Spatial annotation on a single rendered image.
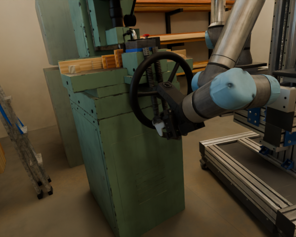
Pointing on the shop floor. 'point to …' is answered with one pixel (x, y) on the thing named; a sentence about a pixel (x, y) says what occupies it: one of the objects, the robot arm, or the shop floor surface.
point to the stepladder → (2, 106)
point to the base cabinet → (131, 170)
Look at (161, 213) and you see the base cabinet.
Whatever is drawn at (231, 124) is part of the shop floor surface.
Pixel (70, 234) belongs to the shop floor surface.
